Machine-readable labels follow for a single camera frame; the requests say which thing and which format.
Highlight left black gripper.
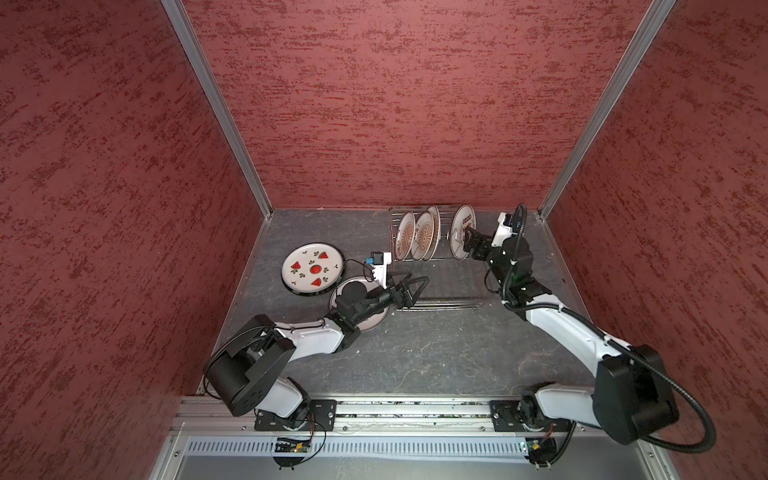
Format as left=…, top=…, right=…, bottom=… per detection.
left=352, top=268, right=428, bottom=324

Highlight patterned white plate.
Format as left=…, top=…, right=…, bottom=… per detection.
left=449, top=204, right=476, bottom=261

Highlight white plate red black characters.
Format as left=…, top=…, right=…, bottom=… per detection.
left=328, top=276, right=389, bottom=332

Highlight watermelon plate blue rim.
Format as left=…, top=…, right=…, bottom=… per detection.
left=281, top=243, right=345, bottom=296

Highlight dark rim striped plate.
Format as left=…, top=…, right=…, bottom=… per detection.
left=281, top=262, right=344, bottom=296

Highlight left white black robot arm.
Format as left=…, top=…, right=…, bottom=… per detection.
left=203, top=274, right=429, bottom=426

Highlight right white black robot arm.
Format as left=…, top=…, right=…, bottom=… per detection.
left=451, top=227, right=680, bottom=445

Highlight orange sunburst white plate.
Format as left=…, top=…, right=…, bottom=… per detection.
left=395, top=211, right=415, bottom=261

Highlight right small circuit board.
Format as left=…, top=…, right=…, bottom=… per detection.
left=526, top=438, right=558, bottom=467

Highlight small circuit board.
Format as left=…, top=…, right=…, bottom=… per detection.
left=274, top=437, right=313, bottom=455
left=526, top=438, right=558, bottom=467

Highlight left small circuit board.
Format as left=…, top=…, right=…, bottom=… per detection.
left=274, top=437, right=313, bottom=455

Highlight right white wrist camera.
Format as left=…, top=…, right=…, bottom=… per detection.
left=491, top=212, right=517, bottom=248

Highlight steel wire dish rack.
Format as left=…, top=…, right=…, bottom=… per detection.
left=390, top=204, right=491, bottom=311

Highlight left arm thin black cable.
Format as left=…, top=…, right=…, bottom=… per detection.
left=202, top=257, right=376, bottom=400

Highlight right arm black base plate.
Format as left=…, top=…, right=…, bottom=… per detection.
left=489, top=397, right=571, bottom=433

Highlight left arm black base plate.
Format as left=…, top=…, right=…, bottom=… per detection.
left=254, top=399, right=337, bottom=432

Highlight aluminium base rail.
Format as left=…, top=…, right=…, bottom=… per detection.
left=167, top=394, right=658, bottom=436

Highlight white perforated cable tray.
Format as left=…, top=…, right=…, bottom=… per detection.
left=185, top=436, right=528, bottom=462

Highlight right aluminium corner post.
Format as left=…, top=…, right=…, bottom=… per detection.
left=538, top=0, right=676, bottom=221

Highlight aluminium corner post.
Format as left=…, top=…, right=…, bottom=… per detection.
left=161, top=0, right=274, bottom=221
left=538, top=0, right=676, bottom=221

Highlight left aluminium corner post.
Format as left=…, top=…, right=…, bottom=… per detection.
left=161, top=0, right=274, bottom=221

